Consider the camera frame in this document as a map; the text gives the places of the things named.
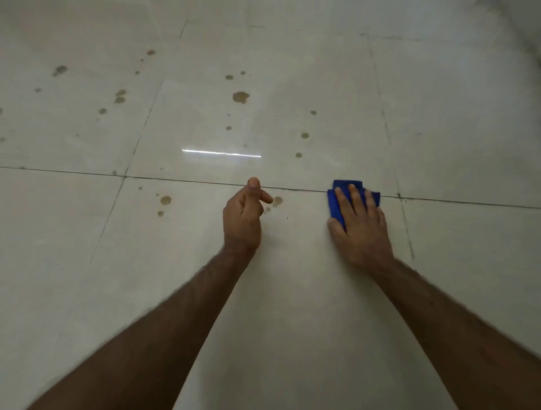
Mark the person's right hand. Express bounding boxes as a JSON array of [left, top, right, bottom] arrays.
[[327, 184, 394, 273]]

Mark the person's left hand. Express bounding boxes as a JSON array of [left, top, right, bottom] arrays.
[[223, 177, 274, 255]]

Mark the blue cleaning cloth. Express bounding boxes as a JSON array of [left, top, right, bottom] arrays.
[[327, 180, 381, 231]]

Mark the person's right forearm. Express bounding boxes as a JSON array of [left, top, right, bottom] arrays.
[[371, 259, 541, 410]]

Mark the person's left forearm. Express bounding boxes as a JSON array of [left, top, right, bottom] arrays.
[[26, 247, 257, 410]]

